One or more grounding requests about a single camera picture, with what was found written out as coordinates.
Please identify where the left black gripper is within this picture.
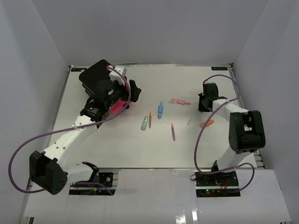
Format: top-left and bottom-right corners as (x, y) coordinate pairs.
(106, 79), (141, 110)

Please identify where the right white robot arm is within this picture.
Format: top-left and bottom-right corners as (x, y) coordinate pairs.
(199, 83), (266, 186)

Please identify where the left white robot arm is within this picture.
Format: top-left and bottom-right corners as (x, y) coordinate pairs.
(29, 79), (141, 195)

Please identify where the orange slim highlighter pen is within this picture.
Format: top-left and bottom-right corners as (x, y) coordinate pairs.
(148, 111), (152, 129)

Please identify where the orange translucent highlighter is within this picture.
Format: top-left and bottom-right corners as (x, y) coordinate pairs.
(199, 119), (214, 128)

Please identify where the blue translucent highlighter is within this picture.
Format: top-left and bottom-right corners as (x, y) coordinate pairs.
(157, 101), (164, 119)

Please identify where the green translucent highlighter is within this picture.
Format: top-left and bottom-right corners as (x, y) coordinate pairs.
(141, 116), (149, 130)

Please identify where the pink translucent highlighter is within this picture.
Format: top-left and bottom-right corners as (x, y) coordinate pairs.
(170, 98), (190, 105)

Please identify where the black drawer cabinet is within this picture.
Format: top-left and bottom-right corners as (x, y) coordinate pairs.
(79, 59), (111, 96)

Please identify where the pink slim highlighter pen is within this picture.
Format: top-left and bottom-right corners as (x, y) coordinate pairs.
(171, 123), (176, 141)

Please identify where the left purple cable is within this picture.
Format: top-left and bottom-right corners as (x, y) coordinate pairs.
(8, 66), (131, 196)

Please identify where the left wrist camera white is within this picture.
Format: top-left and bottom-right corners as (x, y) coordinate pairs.
(107, 65), (127, 85)

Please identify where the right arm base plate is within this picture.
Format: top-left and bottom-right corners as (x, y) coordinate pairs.
(190, 171), (239, 188)

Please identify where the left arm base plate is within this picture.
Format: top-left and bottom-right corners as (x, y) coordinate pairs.
(91, 172), (114, 188)

